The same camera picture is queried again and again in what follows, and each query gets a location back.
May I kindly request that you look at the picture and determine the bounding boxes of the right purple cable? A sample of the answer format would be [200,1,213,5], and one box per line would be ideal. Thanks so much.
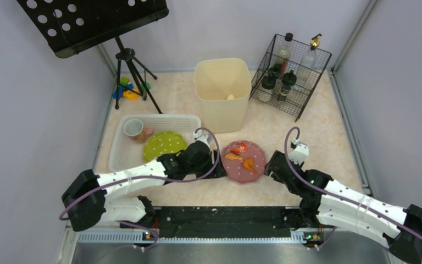
[284,126,422,260]

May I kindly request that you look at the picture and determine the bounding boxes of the black perforated music stand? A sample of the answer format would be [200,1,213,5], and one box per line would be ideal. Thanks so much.
[17,0,169,113]

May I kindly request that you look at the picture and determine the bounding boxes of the orange fried drumstick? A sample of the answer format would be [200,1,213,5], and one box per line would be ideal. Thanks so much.
[242,158,257,174]

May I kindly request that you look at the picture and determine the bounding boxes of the pink dotted plate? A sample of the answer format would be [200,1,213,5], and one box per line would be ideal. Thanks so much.
[221,140,266,184]

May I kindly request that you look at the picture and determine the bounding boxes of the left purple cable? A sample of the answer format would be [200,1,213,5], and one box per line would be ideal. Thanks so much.
[58,127,221,250]

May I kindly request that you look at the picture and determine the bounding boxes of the yellow toy block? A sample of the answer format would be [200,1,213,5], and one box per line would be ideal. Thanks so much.
[123,89,141,101]

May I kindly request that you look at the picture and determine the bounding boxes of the small spice jar black lid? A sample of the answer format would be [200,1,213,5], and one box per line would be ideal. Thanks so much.
[277,85,292,102]

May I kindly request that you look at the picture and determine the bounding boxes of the green toy block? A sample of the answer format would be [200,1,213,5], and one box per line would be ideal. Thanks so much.
[119,77,129,86]

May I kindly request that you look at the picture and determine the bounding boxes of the spice jar labelled black lid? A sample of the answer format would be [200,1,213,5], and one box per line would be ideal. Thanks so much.
[268,63,281,80]

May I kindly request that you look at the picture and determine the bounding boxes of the black wire rack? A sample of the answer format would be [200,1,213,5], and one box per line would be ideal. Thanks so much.
[251,32,332,120]

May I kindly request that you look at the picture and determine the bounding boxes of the fried shrimp piece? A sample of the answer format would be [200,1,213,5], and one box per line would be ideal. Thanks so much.
[224,152,243,162]

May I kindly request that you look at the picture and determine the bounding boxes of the pink floral mug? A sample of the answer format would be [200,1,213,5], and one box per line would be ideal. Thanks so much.
[123,119,155,144]

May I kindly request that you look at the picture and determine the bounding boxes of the purple cable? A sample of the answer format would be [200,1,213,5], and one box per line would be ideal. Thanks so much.
[284,126,422,260]
[58,127,221,250]

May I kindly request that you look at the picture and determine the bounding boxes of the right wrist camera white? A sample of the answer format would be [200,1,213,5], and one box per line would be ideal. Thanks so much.
[288,142,309,166]

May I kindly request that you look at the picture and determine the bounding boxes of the red shrimp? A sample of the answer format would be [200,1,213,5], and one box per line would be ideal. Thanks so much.
[230,142,248,155]

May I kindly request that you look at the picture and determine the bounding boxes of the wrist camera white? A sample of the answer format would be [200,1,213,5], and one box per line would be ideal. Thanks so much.
[193,133,213,148]
[288,142,309,166]

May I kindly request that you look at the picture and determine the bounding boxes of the green dotted plate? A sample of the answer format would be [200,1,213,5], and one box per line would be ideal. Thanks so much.
[142,131,188,163]

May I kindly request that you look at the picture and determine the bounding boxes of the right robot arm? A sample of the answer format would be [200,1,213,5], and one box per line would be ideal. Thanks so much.
[264,151,422,263]

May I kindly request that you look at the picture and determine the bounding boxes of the clear bottle gold pump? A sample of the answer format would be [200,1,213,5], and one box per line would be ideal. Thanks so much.
[296,34,322,90]

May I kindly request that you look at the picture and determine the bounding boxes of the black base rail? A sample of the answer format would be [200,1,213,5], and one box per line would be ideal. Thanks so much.
[120,203,343,245]

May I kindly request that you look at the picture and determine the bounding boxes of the cream plastic waste bin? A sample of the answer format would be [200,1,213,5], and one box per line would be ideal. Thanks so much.
[194,58,252,133]

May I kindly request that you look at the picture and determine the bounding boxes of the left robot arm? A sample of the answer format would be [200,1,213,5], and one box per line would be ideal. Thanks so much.
[59,140,220,232]

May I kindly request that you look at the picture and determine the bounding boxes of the dark sauce bottle black cap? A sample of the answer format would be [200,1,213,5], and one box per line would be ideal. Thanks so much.
[275,32,293,76]

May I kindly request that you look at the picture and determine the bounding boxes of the spice jar round black lid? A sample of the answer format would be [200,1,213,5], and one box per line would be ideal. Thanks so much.
[281,70,297,86]

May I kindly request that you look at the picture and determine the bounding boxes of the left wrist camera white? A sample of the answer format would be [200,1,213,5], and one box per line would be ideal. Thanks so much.
[193,133,213,148]

